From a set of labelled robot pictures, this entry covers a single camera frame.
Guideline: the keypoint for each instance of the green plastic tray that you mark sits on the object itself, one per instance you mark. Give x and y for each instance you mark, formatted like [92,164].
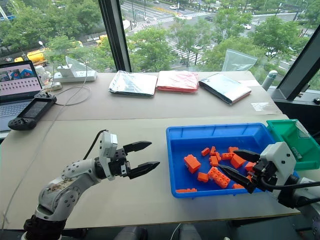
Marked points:
[285,135]

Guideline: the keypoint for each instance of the silver foil bag stack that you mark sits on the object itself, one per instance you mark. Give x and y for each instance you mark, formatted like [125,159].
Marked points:
[225,87]
[132,83]

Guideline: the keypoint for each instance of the sloped orange building block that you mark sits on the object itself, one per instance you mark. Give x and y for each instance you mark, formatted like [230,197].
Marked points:
[237,162]

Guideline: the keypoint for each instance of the small white adapter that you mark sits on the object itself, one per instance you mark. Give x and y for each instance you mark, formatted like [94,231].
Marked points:
[53,86]

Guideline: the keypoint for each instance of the clear plastic bottle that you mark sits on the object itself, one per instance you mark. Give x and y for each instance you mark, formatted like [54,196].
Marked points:
[43,75]

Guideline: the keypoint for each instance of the pink foil bag stack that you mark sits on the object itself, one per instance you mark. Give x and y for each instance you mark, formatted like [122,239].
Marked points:
[177,81]

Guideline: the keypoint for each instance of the dark slanted window frame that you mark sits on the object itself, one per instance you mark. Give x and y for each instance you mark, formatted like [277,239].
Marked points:
[297,75]

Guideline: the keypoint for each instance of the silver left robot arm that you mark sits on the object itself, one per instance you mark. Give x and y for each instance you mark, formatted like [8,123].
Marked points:
[62,190]

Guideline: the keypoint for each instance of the grey white bottle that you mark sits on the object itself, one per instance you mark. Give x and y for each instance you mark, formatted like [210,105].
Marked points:
[269,78]

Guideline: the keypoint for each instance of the black handheld controller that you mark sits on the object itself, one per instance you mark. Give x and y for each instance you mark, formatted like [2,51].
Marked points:
[32,111]

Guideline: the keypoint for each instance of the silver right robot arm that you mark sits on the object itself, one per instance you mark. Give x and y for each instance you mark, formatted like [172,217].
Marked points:
[287,197]

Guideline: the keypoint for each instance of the flat orange building plate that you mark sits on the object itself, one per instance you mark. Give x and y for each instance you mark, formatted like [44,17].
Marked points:
[186,191]

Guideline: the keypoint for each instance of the clear plastic bag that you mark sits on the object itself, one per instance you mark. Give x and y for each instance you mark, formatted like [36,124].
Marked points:
[238,61]
[73,63]

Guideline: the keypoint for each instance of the orange studded plastic building brick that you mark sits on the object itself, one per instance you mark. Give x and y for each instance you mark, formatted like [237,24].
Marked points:
[218,177]

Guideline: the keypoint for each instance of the small orange building block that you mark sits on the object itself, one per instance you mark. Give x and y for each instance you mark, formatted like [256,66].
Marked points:
[232,149]
[250,166]
[212,150]
[237,186]
[203,177]
[227,156]
[218,156]
[205,151]
[248,178]
[214,161]

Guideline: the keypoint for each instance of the silver laptop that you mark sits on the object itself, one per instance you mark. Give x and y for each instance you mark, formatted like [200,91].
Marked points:
[17,82]

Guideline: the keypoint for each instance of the dark window frame post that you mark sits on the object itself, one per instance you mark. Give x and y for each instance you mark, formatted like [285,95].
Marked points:
[115,35]

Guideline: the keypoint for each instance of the big orange building block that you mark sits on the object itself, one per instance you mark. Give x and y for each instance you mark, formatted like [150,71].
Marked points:
[192,163]

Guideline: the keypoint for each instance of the small transparent plastic sleeve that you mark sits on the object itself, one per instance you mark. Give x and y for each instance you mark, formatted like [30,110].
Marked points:
[262,106]

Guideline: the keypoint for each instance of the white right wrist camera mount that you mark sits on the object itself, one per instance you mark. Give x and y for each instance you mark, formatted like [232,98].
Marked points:
[278,155]

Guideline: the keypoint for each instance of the small black device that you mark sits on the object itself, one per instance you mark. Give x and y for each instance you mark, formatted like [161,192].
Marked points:
[317,101]

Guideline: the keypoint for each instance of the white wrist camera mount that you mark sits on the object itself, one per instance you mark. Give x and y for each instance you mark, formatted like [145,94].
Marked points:
[108,150]
[278,155]

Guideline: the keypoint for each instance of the white power strip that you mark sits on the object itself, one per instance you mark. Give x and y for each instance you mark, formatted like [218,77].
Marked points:
[80,75]

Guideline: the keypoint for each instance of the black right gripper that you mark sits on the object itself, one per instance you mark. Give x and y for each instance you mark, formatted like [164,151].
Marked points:
[263,175]

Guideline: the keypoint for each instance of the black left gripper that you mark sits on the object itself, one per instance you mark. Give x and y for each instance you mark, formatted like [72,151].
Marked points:
[120,168]

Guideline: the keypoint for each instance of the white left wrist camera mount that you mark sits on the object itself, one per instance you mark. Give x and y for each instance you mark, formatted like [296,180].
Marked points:
[108,150]

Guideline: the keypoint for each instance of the blue plastic tray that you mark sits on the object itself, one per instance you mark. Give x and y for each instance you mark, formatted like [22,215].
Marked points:
[185,140]

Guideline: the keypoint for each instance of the white charger plug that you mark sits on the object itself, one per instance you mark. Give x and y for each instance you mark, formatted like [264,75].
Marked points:
[64,70]

